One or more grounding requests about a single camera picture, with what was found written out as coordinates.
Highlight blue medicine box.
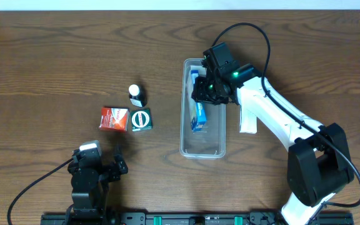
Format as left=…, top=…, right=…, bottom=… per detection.
left=187, top=70, right=207, bottom=132

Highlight red Panadol box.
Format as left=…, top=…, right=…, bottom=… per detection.
left=99, top=107, right=129, bottom=132

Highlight clear plastic container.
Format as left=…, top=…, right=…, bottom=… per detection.
left=179, top=58, right=226, bottom=159

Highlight green Zam-Buk box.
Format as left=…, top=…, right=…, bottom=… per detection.
left=131, top=109, right=153, bottom=132

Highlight white green medicine box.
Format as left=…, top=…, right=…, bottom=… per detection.
left=239, top=107, right=258, bottom=134

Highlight dark bottle white cap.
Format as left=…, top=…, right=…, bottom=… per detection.
left=128, top=84, right=147, bottom=108

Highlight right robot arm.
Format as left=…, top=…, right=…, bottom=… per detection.
left=192, top=58, right=356, bottom=224

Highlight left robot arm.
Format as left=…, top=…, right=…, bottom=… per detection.
left=67, top=140, right=128, bottom=221

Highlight left black cable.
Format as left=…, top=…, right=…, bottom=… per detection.
left=7, top=157, right=74, bottom=225

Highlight black cable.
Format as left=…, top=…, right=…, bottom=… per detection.
left=7, top=157, right=74, bottom=225
left=211, top=22, right=360, bottom=209

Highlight right black cable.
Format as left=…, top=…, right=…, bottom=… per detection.
left=211, top=22, right=360, bottom=209

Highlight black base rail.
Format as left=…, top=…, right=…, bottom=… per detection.
left=41, top=211, right=354, bottom=225

